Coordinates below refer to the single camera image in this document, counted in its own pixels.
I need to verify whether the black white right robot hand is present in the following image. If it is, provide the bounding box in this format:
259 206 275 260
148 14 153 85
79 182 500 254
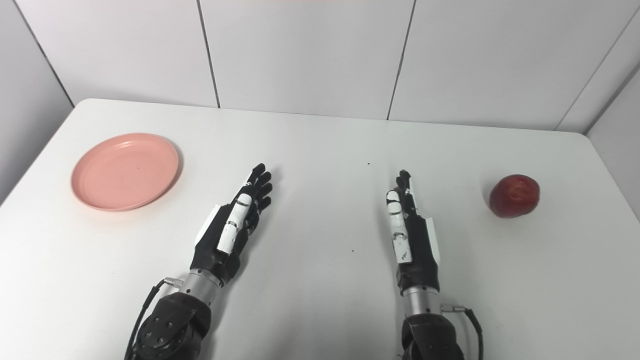
385 169 442 296

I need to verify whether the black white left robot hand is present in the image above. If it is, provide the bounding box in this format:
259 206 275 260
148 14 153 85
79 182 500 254
190 163 274 287

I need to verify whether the red apple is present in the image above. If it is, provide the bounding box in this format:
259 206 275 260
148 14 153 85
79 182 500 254
488 174 541 219

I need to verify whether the pink round plate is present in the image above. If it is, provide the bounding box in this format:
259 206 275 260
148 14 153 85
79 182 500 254
70 132 180 212

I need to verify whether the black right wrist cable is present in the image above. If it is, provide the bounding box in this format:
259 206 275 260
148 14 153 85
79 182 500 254
440 303 485 360

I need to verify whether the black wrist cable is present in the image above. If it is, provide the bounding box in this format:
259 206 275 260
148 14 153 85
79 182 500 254
440 303 485 360
124 277 184 360

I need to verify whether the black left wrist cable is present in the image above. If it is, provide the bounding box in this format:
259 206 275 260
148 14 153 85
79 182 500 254
124 277 184 360

